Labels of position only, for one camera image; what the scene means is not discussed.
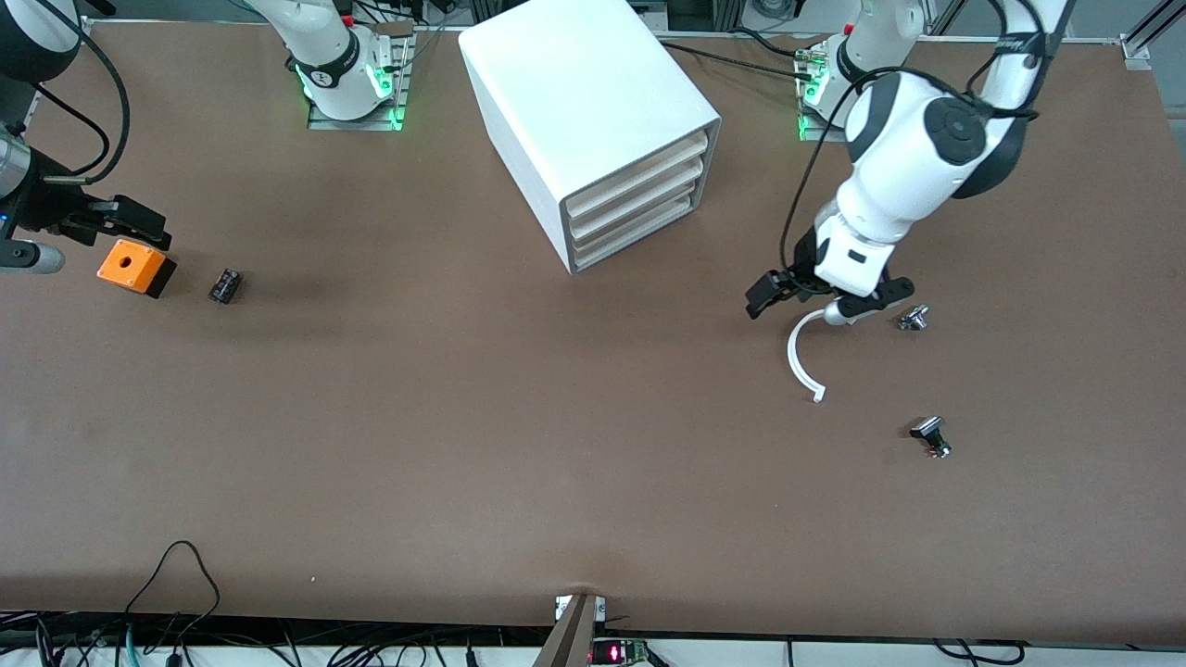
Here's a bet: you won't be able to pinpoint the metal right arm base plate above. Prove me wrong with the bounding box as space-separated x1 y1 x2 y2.
306 23 415 132

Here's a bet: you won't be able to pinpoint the white plastic drawer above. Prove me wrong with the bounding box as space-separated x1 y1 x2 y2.
569 185 713 271
567 159 711 244
563 132 711 219

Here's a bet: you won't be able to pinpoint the black push button switch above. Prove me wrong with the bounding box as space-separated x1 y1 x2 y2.
909 416 953 459

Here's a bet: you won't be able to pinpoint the black looped cable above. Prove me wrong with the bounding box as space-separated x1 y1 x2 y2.
123 540 223 620

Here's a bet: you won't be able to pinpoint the orange button enclosure box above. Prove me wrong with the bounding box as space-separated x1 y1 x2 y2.
96 239 178 299

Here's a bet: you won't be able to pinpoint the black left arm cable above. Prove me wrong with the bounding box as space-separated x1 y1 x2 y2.
780 65 1039 279

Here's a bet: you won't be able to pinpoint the white drawer cabinet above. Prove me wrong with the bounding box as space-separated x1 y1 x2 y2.
459 0 724 276

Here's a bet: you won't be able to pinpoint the black cable across table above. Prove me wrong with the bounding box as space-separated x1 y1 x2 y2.
658 28 821 84

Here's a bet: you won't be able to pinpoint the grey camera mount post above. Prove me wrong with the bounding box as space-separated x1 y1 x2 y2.
533 593 608 667

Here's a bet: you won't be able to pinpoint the black cable under edge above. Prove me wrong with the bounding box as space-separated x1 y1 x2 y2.
931 639 1029 666

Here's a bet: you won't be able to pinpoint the white curved plastic clamp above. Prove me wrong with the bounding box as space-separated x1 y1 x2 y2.
787 310 827 404

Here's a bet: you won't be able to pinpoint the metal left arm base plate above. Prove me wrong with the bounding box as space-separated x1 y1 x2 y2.
797 46 863 145

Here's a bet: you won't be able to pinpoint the device with red display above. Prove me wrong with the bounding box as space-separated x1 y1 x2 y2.
591 637 650 666

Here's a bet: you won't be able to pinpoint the tangled black cables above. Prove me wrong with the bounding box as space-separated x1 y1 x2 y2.
0 611 538 667

